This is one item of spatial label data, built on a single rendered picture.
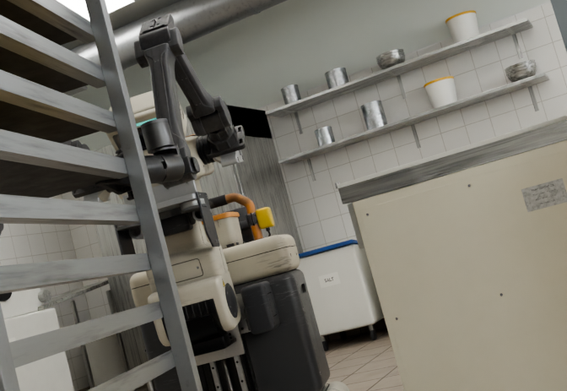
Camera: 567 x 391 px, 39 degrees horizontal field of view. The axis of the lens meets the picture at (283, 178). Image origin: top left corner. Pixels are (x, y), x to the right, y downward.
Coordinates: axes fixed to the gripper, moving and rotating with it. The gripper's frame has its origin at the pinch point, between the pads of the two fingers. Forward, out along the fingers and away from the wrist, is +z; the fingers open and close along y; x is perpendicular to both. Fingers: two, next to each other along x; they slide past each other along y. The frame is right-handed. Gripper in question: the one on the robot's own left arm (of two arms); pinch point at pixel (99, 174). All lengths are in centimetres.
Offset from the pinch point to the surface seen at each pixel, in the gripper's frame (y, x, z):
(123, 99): 12.0, 8.4, -3.1
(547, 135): -10, 40, -117
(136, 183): -3.9, 7.0, -2.3
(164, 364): -36.5, 8.2, 2.5
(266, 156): 67, -300, -413
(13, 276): -18, 30, 40
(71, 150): 0.4, 17.4, 17.9
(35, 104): 7.3, 19.9, 24.2
